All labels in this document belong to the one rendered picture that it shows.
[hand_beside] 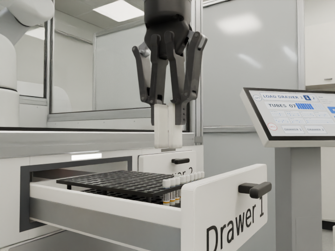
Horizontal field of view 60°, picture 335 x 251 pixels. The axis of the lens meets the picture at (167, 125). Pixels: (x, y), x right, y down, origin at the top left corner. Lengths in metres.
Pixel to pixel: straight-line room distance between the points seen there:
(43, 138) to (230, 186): 0.35
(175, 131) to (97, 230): 0.18
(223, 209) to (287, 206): 1.05
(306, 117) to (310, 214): 0.43
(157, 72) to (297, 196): 1.08
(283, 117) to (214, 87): 1.09
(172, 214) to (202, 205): 0.04
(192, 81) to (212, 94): 1.89
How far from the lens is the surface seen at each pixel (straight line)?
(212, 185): 0.36
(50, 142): 0.60
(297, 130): 1.30
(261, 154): 2.17
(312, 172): 1.46
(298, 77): 2.13
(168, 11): 0.46
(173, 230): 0.37
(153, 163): 0.79
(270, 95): 1.40
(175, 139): 0.45
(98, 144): 0.66
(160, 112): 0.46
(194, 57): 0.44
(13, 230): 0.58
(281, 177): 1.45
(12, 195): 0.56
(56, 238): 0.63
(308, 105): 1.47
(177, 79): 0.44
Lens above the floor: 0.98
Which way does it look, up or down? 2 degrees up
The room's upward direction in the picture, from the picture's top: straight up
